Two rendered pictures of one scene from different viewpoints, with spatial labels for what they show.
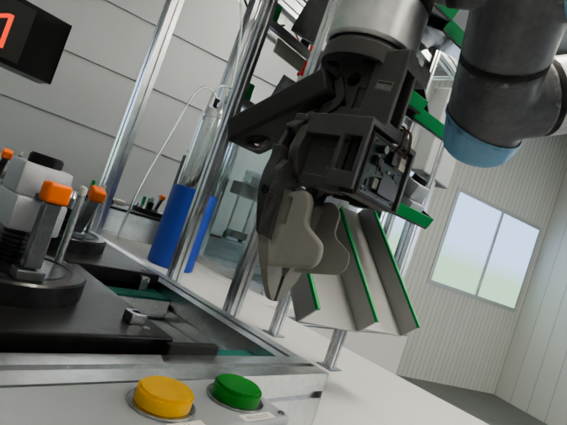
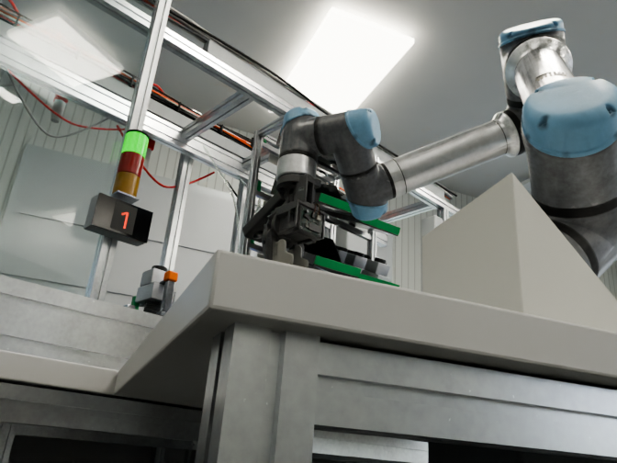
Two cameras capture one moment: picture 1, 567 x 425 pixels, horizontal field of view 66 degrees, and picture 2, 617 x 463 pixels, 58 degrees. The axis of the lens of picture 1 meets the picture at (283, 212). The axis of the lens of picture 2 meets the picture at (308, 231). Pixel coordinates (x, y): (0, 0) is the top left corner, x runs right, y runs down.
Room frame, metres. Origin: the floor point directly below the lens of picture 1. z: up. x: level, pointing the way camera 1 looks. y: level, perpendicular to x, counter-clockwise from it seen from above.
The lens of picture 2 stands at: (-0.57, -0.13, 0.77)
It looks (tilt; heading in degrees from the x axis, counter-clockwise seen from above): 23 degrees up; 5
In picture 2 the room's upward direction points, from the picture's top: 5 degrees clockwise
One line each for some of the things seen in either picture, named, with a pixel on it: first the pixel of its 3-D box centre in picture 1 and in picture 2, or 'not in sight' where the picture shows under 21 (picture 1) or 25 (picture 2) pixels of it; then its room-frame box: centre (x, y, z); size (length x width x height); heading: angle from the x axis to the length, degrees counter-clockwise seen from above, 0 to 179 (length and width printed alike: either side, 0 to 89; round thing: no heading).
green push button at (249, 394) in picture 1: (234, 395); not in sight; (0.36, -0.01, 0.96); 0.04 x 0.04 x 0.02
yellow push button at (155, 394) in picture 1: (162, 401); not in sight; (0.31, 0.04, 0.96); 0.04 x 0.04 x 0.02
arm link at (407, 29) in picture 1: (375, 38); (297, 175); (0.36, -0.03, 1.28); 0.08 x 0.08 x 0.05
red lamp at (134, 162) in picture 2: not in sight; (130, 166); (0.46, 0.35, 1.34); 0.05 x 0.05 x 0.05
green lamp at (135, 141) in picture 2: not in sight; (135, 146); (0.46, 0.35, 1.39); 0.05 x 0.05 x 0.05
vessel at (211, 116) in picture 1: (213, 138); not in sight; (1.50, 0.31, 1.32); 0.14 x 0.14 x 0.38
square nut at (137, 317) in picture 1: (134, 316); not in sight; (0.43, 0.10, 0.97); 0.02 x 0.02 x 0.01; 47
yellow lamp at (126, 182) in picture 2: not in sight; (126, 186); (0.46, 0.35, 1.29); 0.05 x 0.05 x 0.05
